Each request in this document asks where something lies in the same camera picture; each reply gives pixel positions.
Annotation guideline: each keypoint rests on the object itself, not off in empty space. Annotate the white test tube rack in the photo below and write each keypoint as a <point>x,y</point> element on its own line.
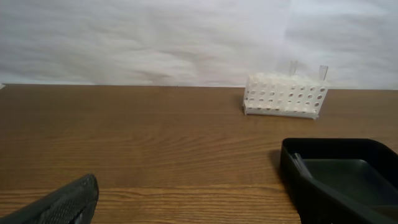
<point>280,107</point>

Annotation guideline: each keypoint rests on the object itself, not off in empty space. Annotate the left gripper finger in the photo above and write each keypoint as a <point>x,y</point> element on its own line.
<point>62,205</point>

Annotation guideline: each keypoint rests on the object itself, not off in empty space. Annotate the black tray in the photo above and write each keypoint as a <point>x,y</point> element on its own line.
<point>342,149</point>

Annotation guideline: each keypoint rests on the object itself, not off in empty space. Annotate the clear test tube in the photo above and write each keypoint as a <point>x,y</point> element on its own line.
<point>323,72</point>
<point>293,68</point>
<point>300,165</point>

